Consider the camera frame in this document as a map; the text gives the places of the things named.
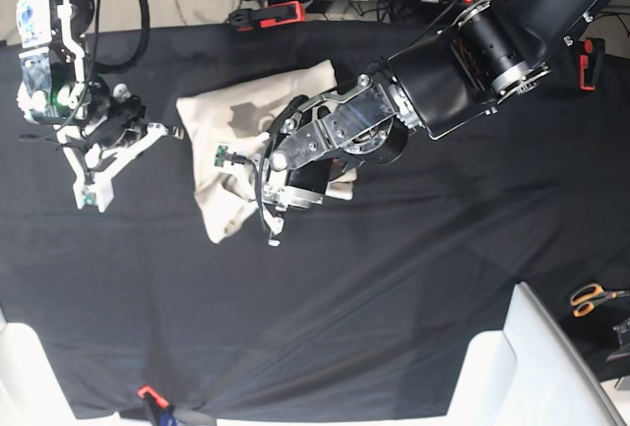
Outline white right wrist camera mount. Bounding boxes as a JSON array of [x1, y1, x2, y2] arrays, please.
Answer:
[[55, 118, 185, 213]]

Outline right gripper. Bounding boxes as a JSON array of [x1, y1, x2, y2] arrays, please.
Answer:
[[78, 84, 147, 151]]

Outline orange black clamp right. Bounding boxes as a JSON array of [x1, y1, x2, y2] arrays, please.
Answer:
[[579, 37, 605, 91]]

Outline black table cloth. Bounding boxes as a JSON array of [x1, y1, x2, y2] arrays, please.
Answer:
[[1, 46, 629, 421]]

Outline orange black clamp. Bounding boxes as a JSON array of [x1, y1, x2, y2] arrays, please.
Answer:
[[579, 37, 605, 91], [137, 385, 217, 426], [227, 1, 306, 31]]

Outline orange black clamp bottom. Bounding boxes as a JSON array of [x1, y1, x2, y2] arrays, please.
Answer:
[[137, 385, 217, 426]]

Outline white base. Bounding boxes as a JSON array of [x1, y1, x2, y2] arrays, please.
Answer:
[[1, 317, 122, 425], [446, 282, 629, 425]]

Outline cream white T-shirt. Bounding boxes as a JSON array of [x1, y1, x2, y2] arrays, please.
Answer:
[[176, 60, 337, 244]]

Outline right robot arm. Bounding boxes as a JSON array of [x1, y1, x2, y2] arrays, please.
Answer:
[[16, 0, 155, 152]]

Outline black device right edge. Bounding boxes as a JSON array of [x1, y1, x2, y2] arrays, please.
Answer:
[[606, 319, 630, 362]]

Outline orange handled scissors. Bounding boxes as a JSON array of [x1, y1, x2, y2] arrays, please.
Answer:
[[569, 283, 629, 318]]

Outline orange black clamp top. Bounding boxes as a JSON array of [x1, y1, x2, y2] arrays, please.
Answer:
[[227, 1, 306, 31]]

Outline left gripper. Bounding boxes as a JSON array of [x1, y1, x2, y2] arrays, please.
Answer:
[[262, 158, 333, 212]]

